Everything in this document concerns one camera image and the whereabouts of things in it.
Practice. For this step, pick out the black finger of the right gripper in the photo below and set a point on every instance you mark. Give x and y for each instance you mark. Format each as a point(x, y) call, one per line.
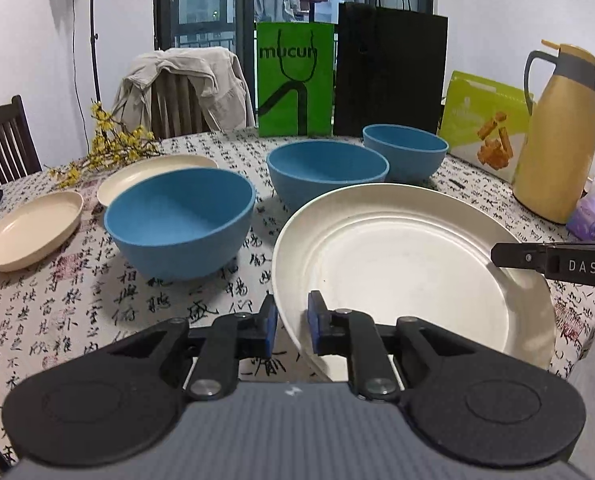
point(563, 262)

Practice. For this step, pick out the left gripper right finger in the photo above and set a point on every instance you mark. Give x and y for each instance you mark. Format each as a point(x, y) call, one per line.
point(365, 346)

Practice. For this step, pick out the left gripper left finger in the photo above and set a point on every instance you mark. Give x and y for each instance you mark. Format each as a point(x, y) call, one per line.
point(219, 349)

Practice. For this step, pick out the large cream plate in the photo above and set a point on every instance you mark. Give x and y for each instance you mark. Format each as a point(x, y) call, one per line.
point(393, 250)

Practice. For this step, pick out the small cream plate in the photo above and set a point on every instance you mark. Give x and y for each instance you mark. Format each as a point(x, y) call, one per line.
point(36, 229)

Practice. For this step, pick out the yellow thermos jug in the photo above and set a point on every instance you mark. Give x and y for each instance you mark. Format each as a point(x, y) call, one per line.
point(560, 146)

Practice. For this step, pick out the near blue bowl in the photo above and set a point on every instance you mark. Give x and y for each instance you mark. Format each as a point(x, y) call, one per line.
point(183, 225)

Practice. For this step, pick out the blue bowl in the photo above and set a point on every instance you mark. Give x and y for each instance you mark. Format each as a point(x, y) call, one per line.
point(183, 225)
point(414, 154)
point(302, 171)

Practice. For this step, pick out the middle blue bowl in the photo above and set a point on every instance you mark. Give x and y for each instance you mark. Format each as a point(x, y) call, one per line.
point(302, 171)

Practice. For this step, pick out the green snack box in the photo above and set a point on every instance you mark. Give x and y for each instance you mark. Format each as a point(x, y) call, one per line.
point(485, 123)

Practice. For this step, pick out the far blue bowl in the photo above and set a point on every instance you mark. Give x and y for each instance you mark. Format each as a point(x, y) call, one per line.
point(414, 154)

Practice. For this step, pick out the calligraphy print tablecloth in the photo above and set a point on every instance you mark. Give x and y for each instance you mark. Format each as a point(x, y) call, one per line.
point(86, 295)

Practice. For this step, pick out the yellow flower branch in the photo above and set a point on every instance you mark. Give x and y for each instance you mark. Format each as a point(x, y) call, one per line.
point(113, 147)

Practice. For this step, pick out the chair with beige jacket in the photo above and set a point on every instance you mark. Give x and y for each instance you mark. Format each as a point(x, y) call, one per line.
point(175, 110)

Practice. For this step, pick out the beige jacket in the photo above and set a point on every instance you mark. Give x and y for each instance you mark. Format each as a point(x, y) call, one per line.
point(217, 78)

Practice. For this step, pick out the black paper bag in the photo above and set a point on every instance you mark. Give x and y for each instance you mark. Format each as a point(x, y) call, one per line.
point(390, 68)

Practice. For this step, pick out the green mucun paper bag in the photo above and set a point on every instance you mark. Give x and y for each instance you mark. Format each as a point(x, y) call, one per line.
point(295, 67)

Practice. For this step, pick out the dark wooden chair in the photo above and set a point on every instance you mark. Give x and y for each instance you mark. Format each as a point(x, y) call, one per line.
point(18, 156)

